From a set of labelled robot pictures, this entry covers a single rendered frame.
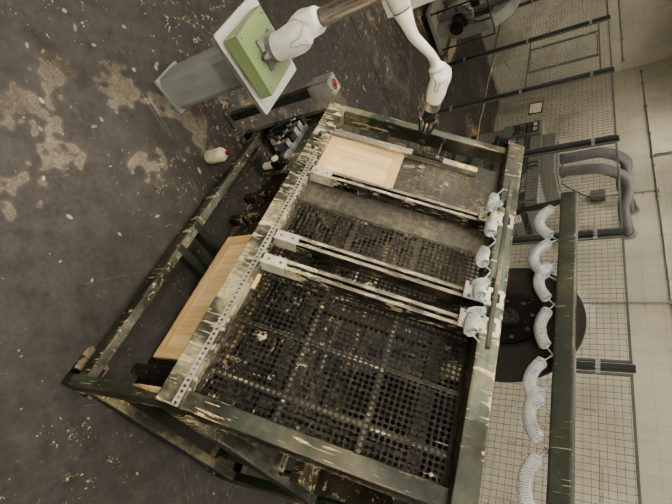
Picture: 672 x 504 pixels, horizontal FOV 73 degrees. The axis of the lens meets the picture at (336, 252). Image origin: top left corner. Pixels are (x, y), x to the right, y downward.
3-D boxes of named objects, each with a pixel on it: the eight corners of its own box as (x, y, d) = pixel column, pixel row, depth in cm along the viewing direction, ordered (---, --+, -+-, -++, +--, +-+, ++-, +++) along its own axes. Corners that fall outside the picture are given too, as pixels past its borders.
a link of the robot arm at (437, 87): (440, 108, 254) (445, 95, 262) (448, 83, 242) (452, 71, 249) (422, 103, 256) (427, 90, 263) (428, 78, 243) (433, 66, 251)
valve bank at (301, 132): (280, 113, 303) (309, 104, 290) (291, 130, 312) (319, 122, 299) (247, 159, 274) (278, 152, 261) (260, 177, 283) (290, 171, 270)
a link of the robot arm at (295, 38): (264, 39, 246) (297, 26, 235) (276, 25, 257) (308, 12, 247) (279, 67, 256) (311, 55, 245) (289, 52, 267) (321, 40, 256)
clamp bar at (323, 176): (314, 172, 278) (315, 141, 258) (507, 228, 261) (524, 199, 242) (308, 182, 272) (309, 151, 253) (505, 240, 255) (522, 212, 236)
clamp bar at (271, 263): (268, 257, 237) (265, 228, 218) (493, 330, 220) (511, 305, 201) (259, 272, 231) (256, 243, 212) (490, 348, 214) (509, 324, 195)
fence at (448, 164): (335, 133, 301) (335, 128, 298) (476, 172, 288) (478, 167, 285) (332, 137, 298) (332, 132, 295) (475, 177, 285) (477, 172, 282)
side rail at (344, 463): (195, 399, 197) (190, 390, 188) (442, 493, 181) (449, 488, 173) (185, 416, 192) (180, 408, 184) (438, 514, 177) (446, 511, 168)
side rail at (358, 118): (345, 119, 321) (347, 105, 312) (500, 160, 305) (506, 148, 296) (343, 123, 317) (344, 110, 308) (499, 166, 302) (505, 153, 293)
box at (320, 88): (311, 78, 305) (333, 71, 295) (319, 94, 312) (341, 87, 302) (304, 88, 298) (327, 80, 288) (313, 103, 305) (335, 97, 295)
